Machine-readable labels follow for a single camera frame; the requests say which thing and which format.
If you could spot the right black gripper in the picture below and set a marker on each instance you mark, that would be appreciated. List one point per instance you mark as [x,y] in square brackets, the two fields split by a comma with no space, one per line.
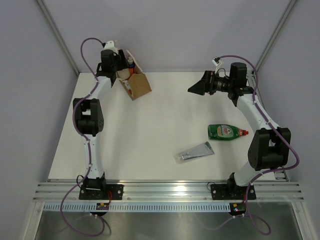
[206,85]

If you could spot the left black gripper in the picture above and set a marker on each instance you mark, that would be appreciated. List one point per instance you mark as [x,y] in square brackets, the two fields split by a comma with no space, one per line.
[122,61]

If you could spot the orange blue pump bottle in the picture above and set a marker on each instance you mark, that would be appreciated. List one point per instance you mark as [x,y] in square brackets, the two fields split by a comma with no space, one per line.
[131,65]

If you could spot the beige pump bottle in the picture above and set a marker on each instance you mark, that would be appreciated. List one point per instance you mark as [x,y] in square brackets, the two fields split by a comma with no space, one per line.
[124,74]

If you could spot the green dish soap bottle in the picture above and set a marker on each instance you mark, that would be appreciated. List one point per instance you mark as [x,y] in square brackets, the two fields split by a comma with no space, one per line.
[225,132]

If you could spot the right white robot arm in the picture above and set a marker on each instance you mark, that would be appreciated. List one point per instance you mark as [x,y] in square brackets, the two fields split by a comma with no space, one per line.
[235,85]

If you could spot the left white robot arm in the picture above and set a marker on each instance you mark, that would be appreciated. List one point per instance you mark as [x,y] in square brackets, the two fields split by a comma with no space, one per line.
[88,121]

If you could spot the burlap watermelon canvas bag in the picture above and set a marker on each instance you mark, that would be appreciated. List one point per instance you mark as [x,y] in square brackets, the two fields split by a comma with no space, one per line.
[137,85]

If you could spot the silver squeeze tube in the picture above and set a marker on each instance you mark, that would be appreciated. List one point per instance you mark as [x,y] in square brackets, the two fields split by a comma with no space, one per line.
[199,151]

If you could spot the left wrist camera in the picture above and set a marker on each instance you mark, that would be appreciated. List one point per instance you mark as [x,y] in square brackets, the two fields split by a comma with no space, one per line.
[111,45]

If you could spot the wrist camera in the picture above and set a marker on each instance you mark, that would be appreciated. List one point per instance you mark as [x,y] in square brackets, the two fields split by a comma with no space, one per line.
[111,45]
[218,63]

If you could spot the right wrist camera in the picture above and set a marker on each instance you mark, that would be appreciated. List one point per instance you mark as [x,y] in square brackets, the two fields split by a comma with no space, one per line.
[218,63]

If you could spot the left aluminium frame post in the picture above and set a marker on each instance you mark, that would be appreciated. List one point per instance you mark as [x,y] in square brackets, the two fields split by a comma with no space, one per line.
[49,20]

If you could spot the aluminium frame post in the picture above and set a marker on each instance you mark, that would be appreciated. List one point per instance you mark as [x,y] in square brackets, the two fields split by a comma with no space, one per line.
[49,20]
[280,25]

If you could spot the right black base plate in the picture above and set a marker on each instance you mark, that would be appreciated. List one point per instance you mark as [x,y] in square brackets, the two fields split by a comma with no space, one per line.
[221,192]

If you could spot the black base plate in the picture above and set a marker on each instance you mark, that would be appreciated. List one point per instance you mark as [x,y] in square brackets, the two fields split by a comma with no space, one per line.
[221,192]
[107,192]

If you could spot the right aluminium frame post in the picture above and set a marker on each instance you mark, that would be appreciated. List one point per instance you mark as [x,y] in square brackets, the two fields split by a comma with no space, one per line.
[280,25]

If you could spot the right side aluminium rail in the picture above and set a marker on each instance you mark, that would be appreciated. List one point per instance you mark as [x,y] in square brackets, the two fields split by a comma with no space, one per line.
[268,150]

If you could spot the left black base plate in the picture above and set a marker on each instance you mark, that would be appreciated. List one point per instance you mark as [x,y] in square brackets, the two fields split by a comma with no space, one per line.
[107,192]

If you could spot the aluminium mounting rail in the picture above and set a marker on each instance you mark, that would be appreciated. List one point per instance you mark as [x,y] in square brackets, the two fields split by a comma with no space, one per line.
[176,191]

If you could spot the white slotted cable duct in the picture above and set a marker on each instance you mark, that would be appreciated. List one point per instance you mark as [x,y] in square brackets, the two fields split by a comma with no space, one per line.
[148,207]

